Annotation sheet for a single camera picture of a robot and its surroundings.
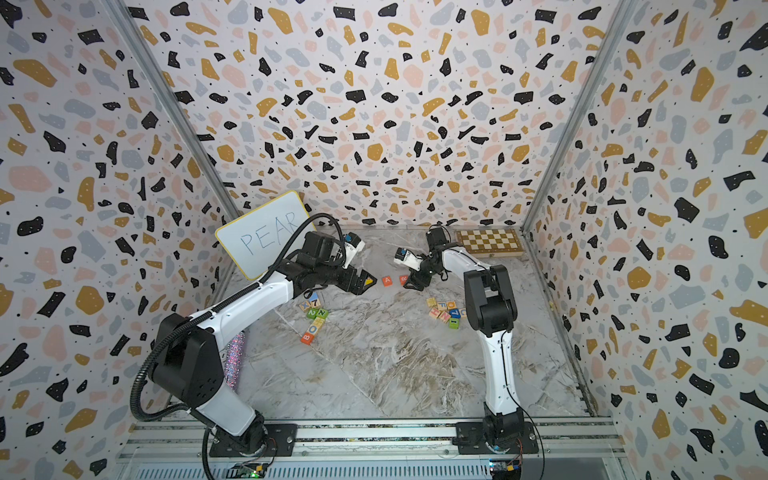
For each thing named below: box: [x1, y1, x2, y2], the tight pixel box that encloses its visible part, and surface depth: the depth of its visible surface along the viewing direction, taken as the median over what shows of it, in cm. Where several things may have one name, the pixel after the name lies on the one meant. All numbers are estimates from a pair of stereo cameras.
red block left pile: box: [300, 332, 315, 345], surface depth 93 cm
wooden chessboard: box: [455, 228, 525, 258], surface depth 119 cm
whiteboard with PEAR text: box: [215, 190, 317, 280], surface depth 103 cm
